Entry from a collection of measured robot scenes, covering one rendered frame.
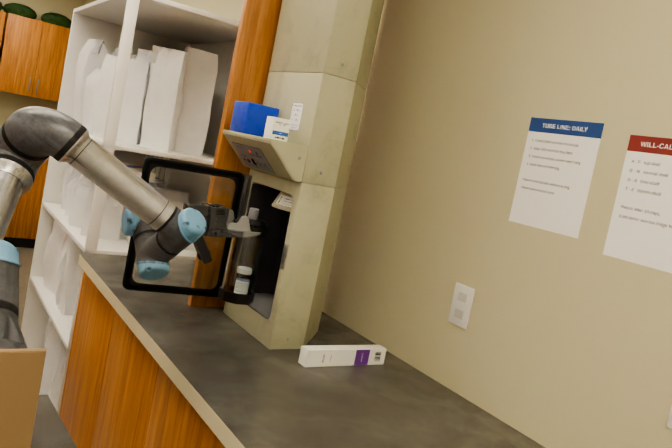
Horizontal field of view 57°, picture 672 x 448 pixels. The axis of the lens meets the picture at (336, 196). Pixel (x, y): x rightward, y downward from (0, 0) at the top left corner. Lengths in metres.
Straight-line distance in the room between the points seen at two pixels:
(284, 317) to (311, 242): 0.22
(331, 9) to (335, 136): 0.34
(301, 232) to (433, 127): 0.54
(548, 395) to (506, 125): 0.70
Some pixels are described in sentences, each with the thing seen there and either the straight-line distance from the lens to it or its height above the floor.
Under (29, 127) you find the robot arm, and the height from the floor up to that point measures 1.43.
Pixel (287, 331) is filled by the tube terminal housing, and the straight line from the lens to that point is 1.79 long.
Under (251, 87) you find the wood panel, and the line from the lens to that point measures 2.00.
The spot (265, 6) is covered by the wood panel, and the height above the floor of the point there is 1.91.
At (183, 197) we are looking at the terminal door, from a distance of 1.92.
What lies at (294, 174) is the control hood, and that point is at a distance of 1.67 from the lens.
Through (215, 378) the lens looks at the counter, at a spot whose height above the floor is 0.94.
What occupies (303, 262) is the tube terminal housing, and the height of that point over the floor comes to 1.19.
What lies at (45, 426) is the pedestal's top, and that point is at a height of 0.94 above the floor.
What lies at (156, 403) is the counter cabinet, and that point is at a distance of 1.78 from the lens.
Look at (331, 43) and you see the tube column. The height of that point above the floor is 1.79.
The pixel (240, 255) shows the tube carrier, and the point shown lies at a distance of 1.77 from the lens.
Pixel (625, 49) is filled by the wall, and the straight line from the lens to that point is 1.61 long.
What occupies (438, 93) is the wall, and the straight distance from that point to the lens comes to 1.97.
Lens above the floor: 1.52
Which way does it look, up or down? 4 degrees down
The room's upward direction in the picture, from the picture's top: 11 degrees clockwise
